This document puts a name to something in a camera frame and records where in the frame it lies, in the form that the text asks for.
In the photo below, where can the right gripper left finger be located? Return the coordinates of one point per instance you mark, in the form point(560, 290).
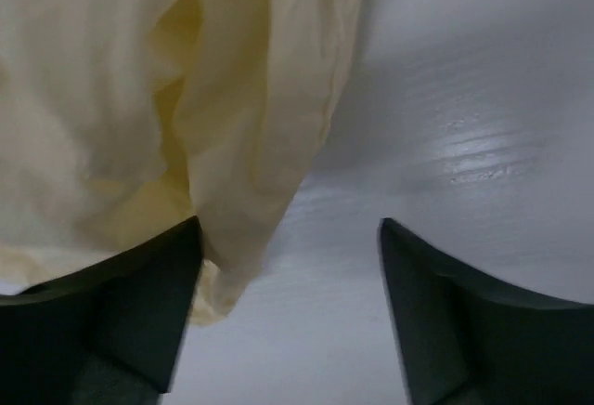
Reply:
point(106, 334)

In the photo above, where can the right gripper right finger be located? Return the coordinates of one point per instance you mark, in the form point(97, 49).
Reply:
point(466, 337)

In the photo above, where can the cream yellow jacket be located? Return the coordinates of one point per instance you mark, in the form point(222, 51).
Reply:
point(123, 118)

